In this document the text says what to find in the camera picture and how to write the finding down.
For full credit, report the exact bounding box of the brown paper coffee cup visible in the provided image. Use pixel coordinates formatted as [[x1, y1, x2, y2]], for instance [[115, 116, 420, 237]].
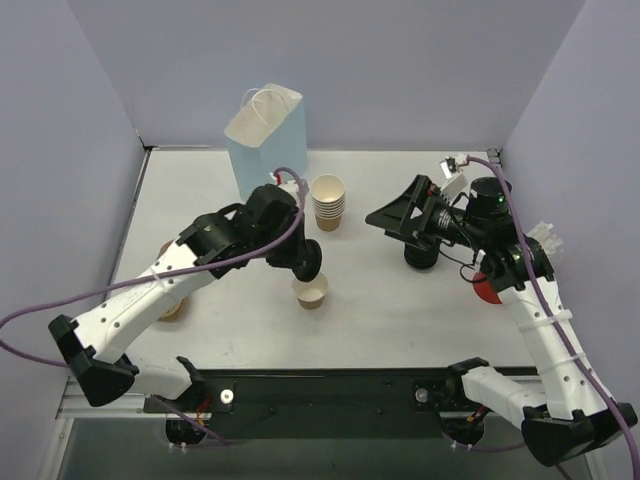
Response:
[[291, 273, 329, 310]]

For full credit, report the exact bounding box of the black plastic cup lid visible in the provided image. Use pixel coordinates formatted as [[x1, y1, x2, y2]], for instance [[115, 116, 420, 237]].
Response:
[[292, 239, 323, 283]]

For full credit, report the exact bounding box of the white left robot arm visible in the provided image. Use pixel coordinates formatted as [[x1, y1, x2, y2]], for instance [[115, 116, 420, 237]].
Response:
[[49, 184, 308, 411]]

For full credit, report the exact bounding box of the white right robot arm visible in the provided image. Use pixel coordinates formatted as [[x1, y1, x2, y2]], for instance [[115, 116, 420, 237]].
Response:
[[365, 175, 639, 473]]

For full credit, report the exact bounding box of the stack of black lids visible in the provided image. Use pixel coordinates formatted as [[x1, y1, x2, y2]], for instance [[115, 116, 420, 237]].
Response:
[[403, 242, 440, 271]]

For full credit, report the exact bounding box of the stack of brown paper cups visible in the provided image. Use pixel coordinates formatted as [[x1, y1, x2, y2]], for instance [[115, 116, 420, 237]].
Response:
[[310, 174, 346, 232]]

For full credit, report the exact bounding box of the red plastic cup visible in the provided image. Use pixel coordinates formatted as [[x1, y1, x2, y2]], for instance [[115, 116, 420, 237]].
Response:
[[472, 272, 501, 305]]

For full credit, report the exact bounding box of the light blue paper bag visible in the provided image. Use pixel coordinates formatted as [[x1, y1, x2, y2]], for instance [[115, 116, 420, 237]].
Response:
[[224, 83, 308, 200]]

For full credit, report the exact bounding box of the brown cardboard cup carrier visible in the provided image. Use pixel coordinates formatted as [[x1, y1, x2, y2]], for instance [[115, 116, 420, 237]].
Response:
[[157, 240, 189, 322]]

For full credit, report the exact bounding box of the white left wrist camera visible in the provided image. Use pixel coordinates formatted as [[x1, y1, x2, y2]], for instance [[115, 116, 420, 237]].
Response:
[[270, 172, 309, 198]]

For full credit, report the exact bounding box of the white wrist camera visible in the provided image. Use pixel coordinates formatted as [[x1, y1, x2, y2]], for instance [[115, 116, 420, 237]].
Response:
[[440, 154, 469, 203], [270, 172, 309, 198]]

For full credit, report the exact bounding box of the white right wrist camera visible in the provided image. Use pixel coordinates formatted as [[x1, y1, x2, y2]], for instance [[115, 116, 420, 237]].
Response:
[[440, 154, 469, 203]]

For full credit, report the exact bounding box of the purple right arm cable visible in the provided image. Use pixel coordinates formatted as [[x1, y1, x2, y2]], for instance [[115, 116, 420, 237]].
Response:
[[462, 156, 639, 480]]

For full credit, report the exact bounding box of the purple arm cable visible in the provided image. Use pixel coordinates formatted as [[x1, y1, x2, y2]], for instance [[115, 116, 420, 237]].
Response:
[[0, 166, 307, 446], [462, 156, 639, 480]]

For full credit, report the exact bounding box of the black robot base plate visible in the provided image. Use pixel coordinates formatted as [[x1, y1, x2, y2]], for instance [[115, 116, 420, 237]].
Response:
[[142, 367, 541, 441]]

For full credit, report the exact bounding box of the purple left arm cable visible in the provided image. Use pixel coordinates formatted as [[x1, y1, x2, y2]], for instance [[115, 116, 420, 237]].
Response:
[[0, 166, 307, 446]]

